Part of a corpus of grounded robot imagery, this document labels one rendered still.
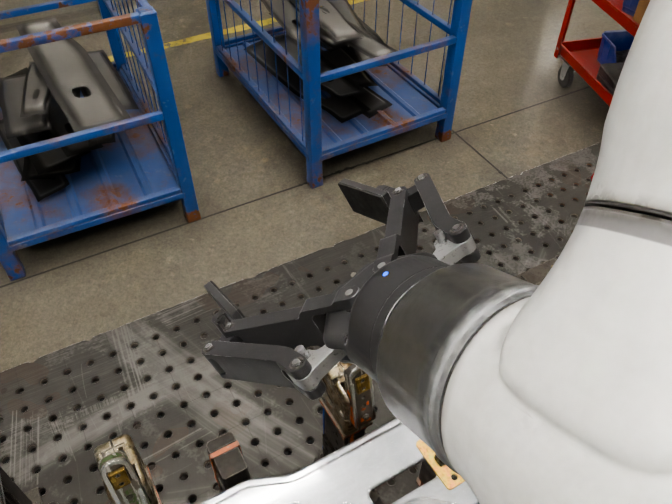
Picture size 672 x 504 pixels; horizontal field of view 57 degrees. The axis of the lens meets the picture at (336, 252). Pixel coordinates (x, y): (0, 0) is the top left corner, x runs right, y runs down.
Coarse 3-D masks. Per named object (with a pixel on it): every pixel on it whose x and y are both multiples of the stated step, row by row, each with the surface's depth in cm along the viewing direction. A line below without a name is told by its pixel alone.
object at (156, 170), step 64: (64, 0) 297; (64, 64) 266; (128, 64) 310; (0, 128) 288; (64, 128) 260; (128, 128) 228; (0, 192) 260; (64, 192) 260; (128, 192) 260; (192, 192) 260; (0, 256) 237
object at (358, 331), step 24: (408, 264) 32; (432, 264) 32; (360, 288) 37; (384, 288) 31; (408, 288) 30; (336, 312) 36; (360, 312) 32; (384, 312) 30; (336, 336) 34; (360, 336) 31; (360, 360) 32
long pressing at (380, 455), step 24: (384, 432) 94; (408, 432) 93; (336, 456) 91; (360, 456) 91; (384, 456) 91; (408, 456) 91; (264, 480) 89; (288, 480) 89; (312, 480) 88; (336, 480) 88; (360, 480) 88; (384, 480) 88; (432, 480) 88
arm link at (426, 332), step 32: (416, 288) 28; (448, 288) 27; (480, 288) 26; (512, 288) 26; (416, 320) 27; (448, 320) 26; (480, 320) 25; (384, 352) 28; (416, 352) 26; (448, 352) 25; (384, 384) 28; (416, 384) 26; (416, 416) 26
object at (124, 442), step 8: (112, 440) 88; (120, 440) 88; (128, 440) 88; (96, 448) 87; (104, 448) 87; (112, 448) 87; (120, 448) 87; (128, 448) 87; (136, 448) 91; (96, 456) 86; (104, 456) 86; (128, 456) 86; (136, 456) 86; (136, 464) 85; (144, 464) 95; (136, 472) 87; (144, 472) 87; (144, 480) 84; (152, 480) 95; (144, 488) 85; (152, 488) 88; (152, 496) 87
